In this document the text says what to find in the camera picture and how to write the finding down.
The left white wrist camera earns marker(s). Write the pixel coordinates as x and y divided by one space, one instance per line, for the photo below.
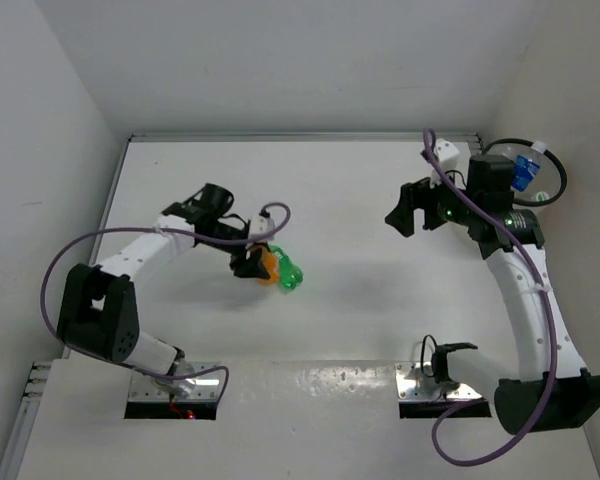
261 225

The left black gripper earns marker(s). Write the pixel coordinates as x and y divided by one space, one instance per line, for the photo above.
247 266

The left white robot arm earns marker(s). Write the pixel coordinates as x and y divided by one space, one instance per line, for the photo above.
99 314

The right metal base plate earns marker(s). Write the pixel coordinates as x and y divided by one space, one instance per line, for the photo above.
414 387

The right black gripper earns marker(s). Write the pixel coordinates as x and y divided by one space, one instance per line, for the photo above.
415 195

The blue-label plastic bottle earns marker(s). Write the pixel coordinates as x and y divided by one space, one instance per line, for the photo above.
527 165

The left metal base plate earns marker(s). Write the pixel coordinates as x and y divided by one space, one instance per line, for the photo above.
205 386

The green plastic bottle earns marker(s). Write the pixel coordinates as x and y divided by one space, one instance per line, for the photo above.
290 275

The white bin black rim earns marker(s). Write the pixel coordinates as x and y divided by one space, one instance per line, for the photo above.
540 178

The large green-label clear bottle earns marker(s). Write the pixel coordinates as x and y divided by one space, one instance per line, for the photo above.
539 197

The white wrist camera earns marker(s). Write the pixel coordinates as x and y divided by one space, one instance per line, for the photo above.
261 225
447 155

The orange juice bottle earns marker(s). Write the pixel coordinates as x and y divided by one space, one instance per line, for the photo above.
270 262

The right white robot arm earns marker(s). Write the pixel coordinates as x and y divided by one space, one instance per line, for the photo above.
551 388

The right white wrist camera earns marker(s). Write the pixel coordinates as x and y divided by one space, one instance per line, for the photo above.
447 155

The metal base plate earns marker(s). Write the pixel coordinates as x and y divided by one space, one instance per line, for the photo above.
205 386
414 387

